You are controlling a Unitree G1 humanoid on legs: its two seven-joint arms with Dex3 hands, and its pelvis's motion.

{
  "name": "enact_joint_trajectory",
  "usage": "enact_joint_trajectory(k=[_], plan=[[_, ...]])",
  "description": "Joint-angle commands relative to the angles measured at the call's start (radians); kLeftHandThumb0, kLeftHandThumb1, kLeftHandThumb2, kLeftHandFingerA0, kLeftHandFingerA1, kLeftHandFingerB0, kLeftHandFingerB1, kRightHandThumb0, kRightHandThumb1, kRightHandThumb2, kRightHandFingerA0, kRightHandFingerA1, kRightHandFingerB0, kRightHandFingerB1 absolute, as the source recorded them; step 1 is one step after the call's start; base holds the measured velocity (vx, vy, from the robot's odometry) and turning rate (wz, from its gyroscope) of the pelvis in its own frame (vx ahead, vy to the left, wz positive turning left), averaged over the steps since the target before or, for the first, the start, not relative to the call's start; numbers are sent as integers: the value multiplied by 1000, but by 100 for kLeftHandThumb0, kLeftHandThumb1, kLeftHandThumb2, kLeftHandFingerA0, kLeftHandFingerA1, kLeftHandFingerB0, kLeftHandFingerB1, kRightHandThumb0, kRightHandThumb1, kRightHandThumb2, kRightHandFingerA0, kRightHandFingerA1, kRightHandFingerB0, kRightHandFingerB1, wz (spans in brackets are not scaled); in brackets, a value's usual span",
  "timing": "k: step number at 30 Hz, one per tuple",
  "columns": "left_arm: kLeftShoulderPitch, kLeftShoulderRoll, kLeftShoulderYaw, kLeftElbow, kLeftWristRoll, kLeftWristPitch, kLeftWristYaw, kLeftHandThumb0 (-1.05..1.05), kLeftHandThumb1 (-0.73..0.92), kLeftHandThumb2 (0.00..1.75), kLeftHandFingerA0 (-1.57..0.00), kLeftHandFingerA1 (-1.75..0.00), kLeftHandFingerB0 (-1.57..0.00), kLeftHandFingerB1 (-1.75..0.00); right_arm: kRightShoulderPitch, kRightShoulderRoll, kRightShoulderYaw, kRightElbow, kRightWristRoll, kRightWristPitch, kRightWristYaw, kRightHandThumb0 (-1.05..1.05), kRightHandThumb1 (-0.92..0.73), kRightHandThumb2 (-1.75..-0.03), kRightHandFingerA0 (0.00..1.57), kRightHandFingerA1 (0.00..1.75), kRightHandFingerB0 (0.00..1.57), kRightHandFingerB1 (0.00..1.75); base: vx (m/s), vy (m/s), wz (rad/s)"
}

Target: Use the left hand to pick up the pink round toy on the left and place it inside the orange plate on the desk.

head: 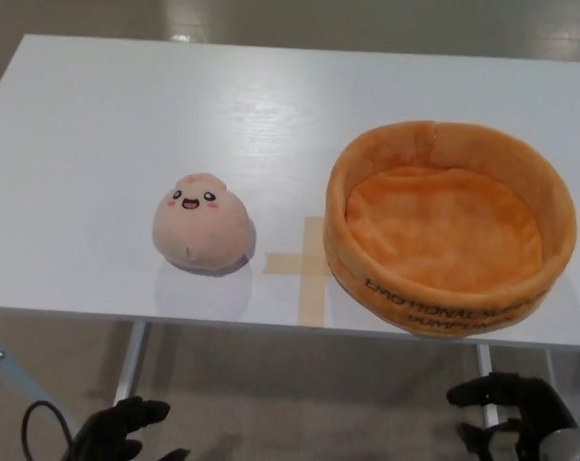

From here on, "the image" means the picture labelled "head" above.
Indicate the pink round plush toy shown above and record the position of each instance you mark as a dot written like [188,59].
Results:
[203,230]

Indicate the orange plush round plate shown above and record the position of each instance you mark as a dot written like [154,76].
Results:
[443,230]

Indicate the beige horizontal tape strip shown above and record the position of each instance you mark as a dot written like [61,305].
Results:
[285,264]

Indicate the white table leg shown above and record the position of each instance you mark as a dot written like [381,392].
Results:
[484,360]
[131,360]

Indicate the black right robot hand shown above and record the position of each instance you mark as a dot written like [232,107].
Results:
[542,403]

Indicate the light blue metal bar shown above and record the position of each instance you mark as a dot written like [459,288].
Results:
[11,365]

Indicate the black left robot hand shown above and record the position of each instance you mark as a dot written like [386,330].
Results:
[110,427]

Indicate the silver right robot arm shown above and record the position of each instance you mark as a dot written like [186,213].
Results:
[571,446]

